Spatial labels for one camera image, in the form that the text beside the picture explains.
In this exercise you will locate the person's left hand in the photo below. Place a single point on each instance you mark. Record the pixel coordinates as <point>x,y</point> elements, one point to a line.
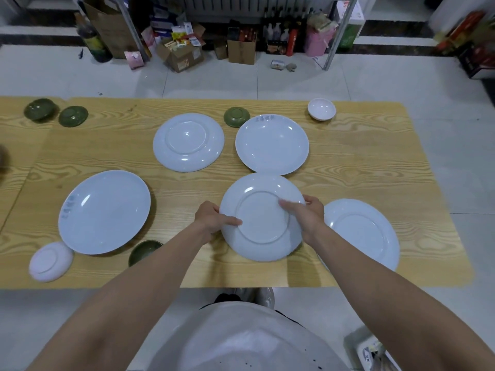
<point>209,220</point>

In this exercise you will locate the person's right hand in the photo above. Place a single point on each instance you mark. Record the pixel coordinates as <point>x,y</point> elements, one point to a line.
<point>311,218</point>

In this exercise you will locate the person's left thumb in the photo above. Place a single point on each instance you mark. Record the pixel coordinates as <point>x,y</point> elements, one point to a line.
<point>231,221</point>

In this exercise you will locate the person's right thumb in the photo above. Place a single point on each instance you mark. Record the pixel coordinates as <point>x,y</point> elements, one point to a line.
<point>292,206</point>

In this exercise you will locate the person's left forearm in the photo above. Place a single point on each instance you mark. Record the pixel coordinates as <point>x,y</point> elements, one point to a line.
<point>127,297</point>

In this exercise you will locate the person's right forearm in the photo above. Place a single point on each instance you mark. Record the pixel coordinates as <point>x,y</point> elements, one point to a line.
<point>386,301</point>

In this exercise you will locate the white plate with blue print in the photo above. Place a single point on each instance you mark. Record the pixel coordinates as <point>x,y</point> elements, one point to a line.
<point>272,146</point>

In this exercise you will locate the person's grey shoe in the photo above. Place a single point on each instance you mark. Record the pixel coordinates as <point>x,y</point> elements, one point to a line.
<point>257,296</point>

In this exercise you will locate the green small bowl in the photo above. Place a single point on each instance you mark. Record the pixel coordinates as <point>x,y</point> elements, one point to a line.
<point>73,116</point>
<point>236,117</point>
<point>143,251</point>
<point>39,109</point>

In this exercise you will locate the white small bowl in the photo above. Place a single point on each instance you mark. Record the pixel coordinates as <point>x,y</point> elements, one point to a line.
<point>321,109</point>
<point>50,262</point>

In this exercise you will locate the person's white shirt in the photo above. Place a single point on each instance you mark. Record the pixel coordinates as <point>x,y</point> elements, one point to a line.
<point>239,340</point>

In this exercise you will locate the large white plate blue print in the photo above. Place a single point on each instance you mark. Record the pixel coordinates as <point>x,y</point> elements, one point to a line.
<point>104,212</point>

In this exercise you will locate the red bottle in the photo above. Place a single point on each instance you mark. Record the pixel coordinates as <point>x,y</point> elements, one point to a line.
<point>292,43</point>

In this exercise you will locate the cardboard box with bottles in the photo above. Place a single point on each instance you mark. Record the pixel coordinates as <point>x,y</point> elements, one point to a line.
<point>241,50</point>

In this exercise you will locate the pink bag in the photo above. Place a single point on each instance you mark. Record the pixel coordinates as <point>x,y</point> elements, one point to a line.
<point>318,40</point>

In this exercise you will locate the small brown cardboard box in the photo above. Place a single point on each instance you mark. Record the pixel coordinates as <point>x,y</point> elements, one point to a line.
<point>221,49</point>

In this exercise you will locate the row of dark bottles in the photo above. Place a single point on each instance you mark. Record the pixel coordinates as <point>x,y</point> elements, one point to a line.
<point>276,32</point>

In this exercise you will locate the open cardboard box with packets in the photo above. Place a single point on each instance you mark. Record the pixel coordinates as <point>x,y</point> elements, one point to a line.
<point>181,54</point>

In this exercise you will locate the metal shelf leg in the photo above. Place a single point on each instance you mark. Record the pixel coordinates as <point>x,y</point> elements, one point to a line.
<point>338,32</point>
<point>133,28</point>

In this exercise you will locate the green and white box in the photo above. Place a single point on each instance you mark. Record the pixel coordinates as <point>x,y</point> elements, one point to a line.
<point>351,28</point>

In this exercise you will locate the pink packet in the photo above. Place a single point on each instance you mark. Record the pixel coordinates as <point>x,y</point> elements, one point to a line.
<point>134,60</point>

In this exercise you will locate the white radiator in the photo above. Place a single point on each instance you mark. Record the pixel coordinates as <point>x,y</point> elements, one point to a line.
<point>251,5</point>

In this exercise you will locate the dark oil bottle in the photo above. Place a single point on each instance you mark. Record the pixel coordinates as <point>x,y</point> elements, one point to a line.
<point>94,42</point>

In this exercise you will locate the large brown cardboard box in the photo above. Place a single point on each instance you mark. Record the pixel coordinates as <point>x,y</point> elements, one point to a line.
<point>110,28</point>

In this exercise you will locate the red gift boxes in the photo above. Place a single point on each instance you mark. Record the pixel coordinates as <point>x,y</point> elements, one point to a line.
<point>470,42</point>

